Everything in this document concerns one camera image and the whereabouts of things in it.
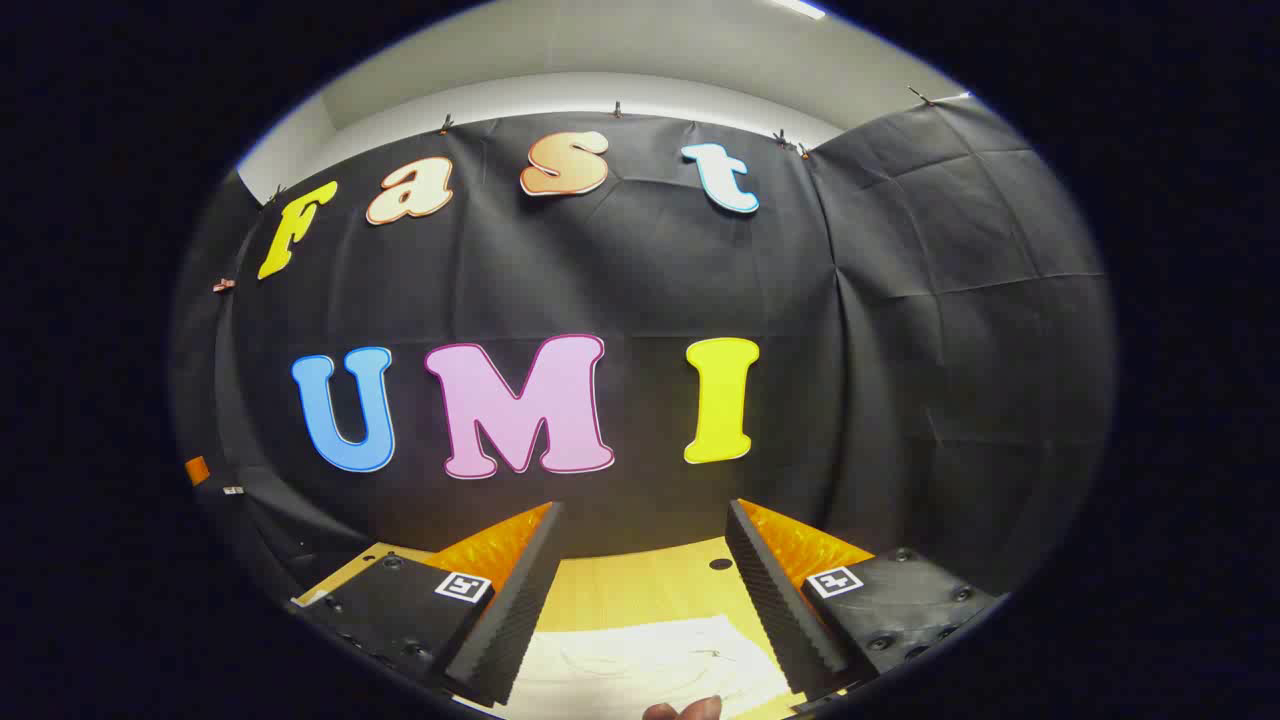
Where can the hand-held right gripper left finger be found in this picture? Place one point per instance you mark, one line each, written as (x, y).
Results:
(520, 600)

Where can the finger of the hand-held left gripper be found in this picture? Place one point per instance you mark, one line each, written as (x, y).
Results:
(197, 470)

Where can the white jeans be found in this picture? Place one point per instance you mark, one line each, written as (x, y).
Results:
(640, 660)

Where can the black backdrop cloth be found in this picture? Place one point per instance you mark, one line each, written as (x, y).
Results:
(640, 270)

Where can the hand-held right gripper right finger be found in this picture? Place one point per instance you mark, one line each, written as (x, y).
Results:
(775, 600)

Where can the ceiling light strip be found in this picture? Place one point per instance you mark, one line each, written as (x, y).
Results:
(800, 8)

